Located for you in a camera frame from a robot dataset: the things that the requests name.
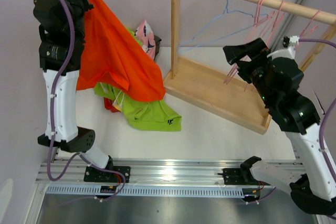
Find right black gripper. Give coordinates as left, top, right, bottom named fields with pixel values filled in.
left=223, top=38, right=276, bottom=105

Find orange shorts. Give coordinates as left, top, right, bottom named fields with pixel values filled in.
left=77, top=0, right=165, bottom=102

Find pink patterned shorts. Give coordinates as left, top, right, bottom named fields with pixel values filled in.
left=135, top=19, right=156, bottom=60

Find blue wire hanger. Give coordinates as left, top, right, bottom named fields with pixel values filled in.
left=177, top=0, right=268, bottom=54

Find dark olive shorts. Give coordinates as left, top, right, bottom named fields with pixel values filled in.
left=154, top=35, right=162, bottom=62

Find lime green shorts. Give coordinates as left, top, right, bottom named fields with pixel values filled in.
left=93, top=31, right=182, bottom=132

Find yellow shorts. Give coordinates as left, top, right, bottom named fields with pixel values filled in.
left=113, top=105, right=121, bottom=112

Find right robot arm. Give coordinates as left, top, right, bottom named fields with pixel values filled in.
left=223, top=36, right=335, bottom=219

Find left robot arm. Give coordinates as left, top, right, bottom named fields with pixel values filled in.
left=33, top=0, right=114, bottom=182

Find wooden clothes rack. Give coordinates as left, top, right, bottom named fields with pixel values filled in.
left=164, top=0, right=335, bottom=134

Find red plastic tray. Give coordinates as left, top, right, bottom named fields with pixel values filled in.
left=103, top=98, right=120, bottom=113

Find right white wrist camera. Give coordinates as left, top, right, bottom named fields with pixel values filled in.
left=267, top=36, right=300, bottom=60

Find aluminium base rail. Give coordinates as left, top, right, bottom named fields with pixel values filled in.
left=35, top=159, right=307, bottom=186

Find slotted cable duct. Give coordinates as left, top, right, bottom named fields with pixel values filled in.
left=46, top=184, right=245, bottom=198

